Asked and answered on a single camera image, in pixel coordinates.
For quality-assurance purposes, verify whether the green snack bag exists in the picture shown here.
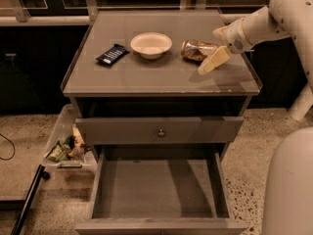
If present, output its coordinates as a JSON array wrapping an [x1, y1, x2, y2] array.
[[46, 141, 70, 163]]

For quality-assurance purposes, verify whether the grey drawer cabinet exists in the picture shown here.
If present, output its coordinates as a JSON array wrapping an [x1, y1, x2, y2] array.
[[62, 11, 261, 153]]

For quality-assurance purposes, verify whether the grey top drawer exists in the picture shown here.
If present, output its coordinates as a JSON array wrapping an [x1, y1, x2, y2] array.
[[75, 117, 244, 145]]

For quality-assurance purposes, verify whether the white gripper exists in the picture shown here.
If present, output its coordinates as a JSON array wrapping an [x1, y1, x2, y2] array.
[[198, 19, 252, 75]]

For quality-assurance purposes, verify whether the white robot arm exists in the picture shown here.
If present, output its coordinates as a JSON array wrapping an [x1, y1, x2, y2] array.
[[198, 0, 313, 235]]

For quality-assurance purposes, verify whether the white window frame railing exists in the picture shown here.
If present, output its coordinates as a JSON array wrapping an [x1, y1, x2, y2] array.
[[0, 0, 288, 27]]

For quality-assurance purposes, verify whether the dark blue snack bar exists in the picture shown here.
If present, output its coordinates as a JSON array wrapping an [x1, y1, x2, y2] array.
[[96, 44, 129, 66]]

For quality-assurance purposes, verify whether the grey open middle drawer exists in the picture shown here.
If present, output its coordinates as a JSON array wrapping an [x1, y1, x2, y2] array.
[[75, 147, 247, 235]]

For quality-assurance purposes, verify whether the clear plastic storage bin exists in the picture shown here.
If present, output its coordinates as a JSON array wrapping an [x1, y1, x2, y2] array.
[[42, 104, 97, 171]]

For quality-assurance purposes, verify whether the black floor cable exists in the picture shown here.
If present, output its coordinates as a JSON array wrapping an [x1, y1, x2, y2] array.
[[0, 133, 17, 162]]

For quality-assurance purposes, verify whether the black metal floor rail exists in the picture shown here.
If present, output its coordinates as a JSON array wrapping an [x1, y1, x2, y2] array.
[[11, 164, 50, 235]]

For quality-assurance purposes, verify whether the round brass drawer knob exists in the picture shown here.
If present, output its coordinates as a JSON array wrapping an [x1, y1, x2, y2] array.
[[157, 129, 165, 138]]

